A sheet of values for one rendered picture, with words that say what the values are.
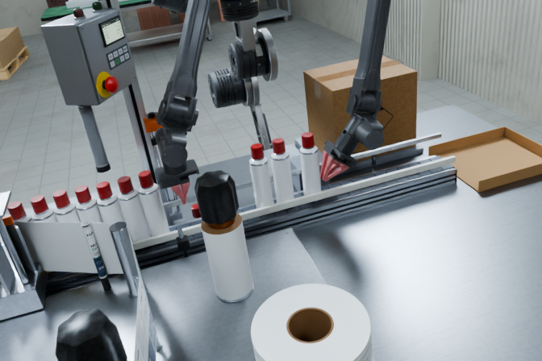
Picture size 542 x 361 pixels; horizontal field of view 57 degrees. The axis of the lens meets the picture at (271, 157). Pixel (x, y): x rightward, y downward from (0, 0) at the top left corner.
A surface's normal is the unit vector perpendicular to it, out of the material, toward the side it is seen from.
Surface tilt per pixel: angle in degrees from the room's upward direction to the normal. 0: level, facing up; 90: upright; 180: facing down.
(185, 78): 70
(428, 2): 90
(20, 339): 0
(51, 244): 90
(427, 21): 90
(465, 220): 0
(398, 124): 90
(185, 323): 0
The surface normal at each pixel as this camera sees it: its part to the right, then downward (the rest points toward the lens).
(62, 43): -0.30, 0.47
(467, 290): -0.11, -0.88
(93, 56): 0.95, 0.04
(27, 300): 0.30, 0.41
